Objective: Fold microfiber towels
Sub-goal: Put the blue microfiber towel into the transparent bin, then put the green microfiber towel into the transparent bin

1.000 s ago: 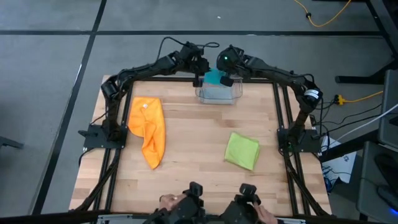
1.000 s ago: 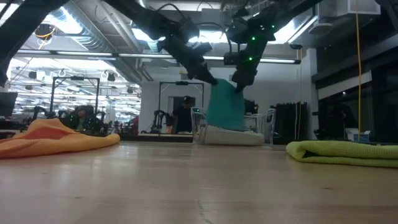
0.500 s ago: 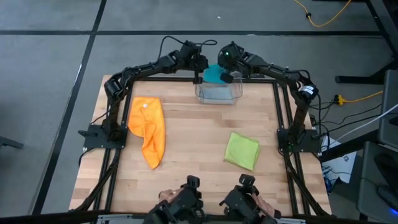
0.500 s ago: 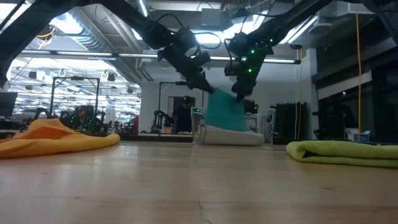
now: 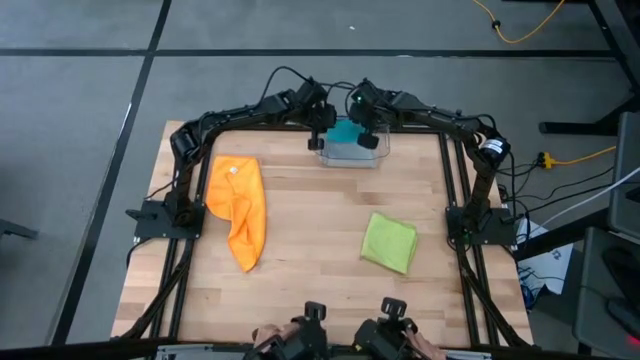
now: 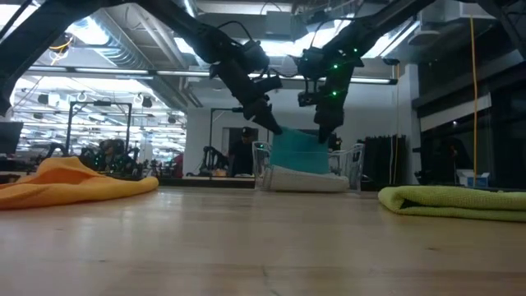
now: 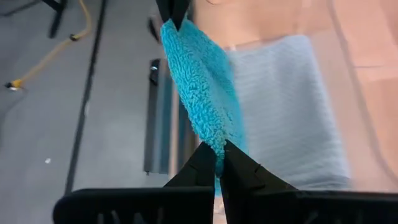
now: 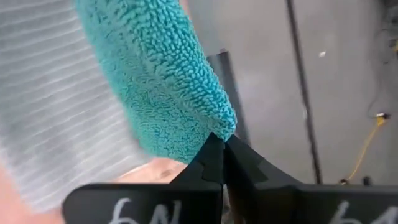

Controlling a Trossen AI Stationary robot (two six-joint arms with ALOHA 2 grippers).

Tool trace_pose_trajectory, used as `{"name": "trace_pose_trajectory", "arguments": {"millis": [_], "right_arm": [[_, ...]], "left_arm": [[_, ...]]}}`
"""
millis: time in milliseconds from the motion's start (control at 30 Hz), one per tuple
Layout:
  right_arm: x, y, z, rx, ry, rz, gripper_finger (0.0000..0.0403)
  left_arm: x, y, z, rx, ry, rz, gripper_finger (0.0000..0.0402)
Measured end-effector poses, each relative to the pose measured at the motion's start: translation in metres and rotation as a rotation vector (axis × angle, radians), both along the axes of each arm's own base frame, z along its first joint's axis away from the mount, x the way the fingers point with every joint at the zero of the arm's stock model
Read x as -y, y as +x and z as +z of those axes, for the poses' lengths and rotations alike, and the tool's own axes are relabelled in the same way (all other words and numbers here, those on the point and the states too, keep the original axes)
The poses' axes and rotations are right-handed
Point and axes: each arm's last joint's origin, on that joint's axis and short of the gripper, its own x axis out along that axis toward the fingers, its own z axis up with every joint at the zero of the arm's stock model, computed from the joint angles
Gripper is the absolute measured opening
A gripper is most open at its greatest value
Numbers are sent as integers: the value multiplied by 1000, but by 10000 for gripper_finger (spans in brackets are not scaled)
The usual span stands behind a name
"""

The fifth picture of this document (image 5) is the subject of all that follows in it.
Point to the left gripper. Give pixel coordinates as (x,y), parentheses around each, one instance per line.
(320,112)

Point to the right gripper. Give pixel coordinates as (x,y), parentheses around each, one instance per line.
(370,110)

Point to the teal microfiber towel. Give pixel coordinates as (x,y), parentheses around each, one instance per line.
(345,132)

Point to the orange microfiber towel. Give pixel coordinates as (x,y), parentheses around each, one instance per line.
(240,200)

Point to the lime green microfiber towel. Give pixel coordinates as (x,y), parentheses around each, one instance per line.
(390,242)

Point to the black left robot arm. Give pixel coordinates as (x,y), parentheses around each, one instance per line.
(235,115)

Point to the black leader arm gripper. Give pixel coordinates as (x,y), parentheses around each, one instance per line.
(310,335)
(385,335)

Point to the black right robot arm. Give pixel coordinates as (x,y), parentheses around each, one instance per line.
(440,117)

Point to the clear plastic bin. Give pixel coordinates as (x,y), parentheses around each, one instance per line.
(382,150)

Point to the person's hand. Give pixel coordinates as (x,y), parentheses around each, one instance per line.
(270,332)
(427,347)

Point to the white cardboard box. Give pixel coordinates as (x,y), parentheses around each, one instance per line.
(550,265)

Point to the black desk leg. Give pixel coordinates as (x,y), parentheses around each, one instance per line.
(615,30)

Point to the dark grey cabinet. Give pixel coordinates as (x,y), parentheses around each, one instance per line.
(627,150)

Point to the dark grey side desk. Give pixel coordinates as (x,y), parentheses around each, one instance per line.
(592,300)

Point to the black computer mouse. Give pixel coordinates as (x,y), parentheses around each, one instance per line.
(625,315)

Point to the black crossbar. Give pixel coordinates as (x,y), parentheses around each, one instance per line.
(75,350)

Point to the black aluminium table frame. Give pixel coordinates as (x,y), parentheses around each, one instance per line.
(280,129)

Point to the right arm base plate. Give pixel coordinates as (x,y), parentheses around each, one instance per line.
(500,237)

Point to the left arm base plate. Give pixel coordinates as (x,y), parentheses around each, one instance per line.
(150,227)

